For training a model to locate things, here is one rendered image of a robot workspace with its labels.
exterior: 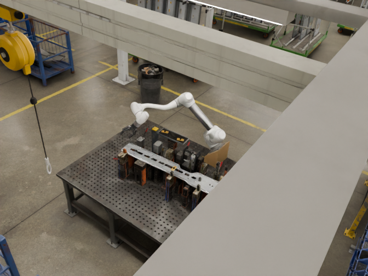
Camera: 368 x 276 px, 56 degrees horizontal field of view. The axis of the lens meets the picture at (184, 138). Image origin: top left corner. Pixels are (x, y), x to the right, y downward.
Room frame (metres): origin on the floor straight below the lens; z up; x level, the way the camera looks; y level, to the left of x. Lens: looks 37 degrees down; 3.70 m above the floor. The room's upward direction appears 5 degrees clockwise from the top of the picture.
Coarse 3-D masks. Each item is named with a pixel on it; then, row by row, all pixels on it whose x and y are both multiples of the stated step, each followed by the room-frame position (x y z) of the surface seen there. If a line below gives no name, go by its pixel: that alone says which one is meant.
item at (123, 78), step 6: (120, 0) 6.67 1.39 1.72; (120, 54) 6.69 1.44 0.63; (126, 54) 6.77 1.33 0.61; (120, 60) 6.70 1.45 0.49; (126, 60) 6.76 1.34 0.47; (120, 66) 6.70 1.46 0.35; (126, 66) 6.76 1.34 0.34; (120, 72) 6.71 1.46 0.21; (126, 72) 6.75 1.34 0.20; (114, 78) 6.73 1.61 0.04; (120, 78) 6.71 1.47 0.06; (126, 78) 6.72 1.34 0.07; (132, 78) 6.81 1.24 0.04
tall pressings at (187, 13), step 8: (144, 0) 7.72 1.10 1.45; (152, 0) 7.95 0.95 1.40; (160, 0) 7.81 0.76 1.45; (168, 0) 7.74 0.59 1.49; (184, 0) 7.57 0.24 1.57; (152, 8) 7.94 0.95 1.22; (160, 8) 7.80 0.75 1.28; (168, 8) 7.71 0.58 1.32; (176, 8) 7.89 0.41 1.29; (184, 8) 7.54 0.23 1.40; (192, 8) 7.46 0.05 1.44; (200, 8) 7.43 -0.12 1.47; (176, 16) 7.87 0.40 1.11; (184, 16) 7.53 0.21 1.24; (192, 16) 7.43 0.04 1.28
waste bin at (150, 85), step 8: (144, 64) 6.17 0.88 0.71; (152, 64) 6.22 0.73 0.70; (144, 72) 5.95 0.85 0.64; (152, 72) 5.94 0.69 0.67; (160, 72) 6.06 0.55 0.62; (144, 80) 5.77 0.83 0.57; (152, 80) 5.76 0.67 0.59; (160, 80) 5.88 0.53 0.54; (144, 88) 5.80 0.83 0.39; (152, 88) 5.79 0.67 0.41; (160, 88) 5.96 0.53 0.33; (144, 96) 5.82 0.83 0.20; (152, 96) 5.80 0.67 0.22
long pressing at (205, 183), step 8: (128, 144) 3.33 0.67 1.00; (128, 152) 3.18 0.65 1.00; (136, 152) 3.19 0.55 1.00; (144, 152) 3.20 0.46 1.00; (152, 152) 3.21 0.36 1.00; (144, 160) 3.06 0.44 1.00; (152, 160) 3.07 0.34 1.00; (160, 160) 3.08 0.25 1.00; (168, 160) 3.09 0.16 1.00; (160, 168) 2.95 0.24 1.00; (168, 168) 2.96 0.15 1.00; (176, 168) 2.97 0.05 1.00; (176, 176) 2.84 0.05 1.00; (184, 176) 2.84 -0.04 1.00; (200, 176) 2.87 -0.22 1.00; (192, 184) 2.74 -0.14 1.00; (200, 184) 2.75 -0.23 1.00; (208, 184) 2.76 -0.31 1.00; (216, 184) 2.77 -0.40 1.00; (208, 192) 2.63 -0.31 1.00
